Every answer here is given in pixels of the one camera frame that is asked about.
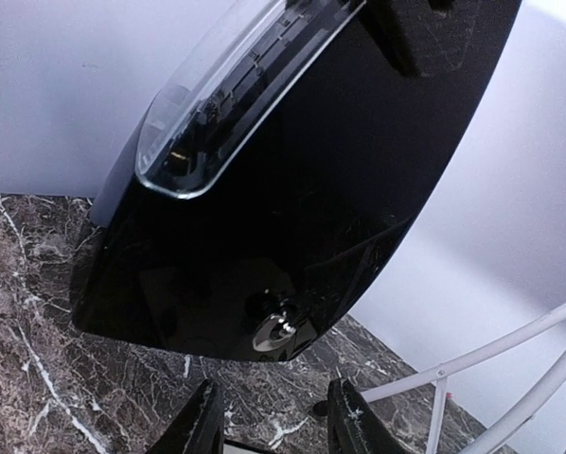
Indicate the black metronome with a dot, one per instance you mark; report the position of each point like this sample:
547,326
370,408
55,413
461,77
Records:
273,177

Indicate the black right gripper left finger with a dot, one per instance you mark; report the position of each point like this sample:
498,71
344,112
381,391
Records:
198,427

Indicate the white perforated music stand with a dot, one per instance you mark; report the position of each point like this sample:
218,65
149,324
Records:
503,360

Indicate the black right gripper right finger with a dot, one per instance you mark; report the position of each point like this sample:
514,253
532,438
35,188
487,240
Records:
352,427

